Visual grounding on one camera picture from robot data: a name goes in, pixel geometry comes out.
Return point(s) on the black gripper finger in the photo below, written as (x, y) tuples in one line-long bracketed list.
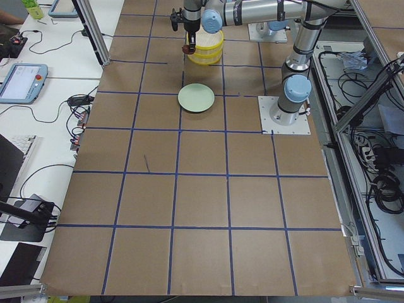
[(189, 35), (193, 38)]

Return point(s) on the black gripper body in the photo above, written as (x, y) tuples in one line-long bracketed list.
[(191, 26)]

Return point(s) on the brown bun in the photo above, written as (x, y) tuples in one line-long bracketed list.
[(187, 49)]

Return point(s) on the yellow rimmed steamer layer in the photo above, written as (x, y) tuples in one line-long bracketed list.
[(208, 43), (205, 59)]

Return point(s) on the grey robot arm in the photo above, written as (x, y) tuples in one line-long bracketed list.
[(212, 16)]

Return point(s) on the mint green plate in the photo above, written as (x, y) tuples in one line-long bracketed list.
[(196, 97)]

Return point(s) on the blue teach pendant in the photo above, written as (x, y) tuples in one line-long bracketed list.
[(23, 83)]

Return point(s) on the white keyboard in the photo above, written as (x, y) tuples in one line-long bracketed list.
[(26, 143)]

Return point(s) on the black laptop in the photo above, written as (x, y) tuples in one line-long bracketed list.
[(11, 163)]

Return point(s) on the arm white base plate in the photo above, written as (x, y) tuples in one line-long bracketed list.
[(270, 31), (275, 121)]

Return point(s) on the black camera stand base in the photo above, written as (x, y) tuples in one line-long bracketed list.
[(27, 220)]

